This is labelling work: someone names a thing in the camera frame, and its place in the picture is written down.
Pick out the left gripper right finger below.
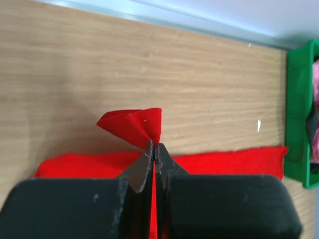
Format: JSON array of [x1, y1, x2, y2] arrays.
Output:
[[156, 144, 303, 239]]

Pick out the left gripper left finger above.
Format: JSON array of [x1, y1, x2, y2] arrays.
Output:
[[0, 142, 154, 239]]

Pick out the red t shirt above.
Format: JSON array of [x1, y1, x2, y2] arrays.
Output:
[[34, 107, 290, 239]]

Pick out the white scrap near bin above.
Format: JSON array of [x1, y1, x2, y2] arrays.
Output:
[[257, 119, 262, 132]]

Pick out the pink t shirt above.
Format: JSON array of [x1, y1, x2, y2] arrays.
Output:
[[311, 60, 319, 164]]

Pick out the green plastic bin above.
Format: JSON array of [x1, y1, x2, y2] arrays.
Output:
[[284, 39, 319, 189]]

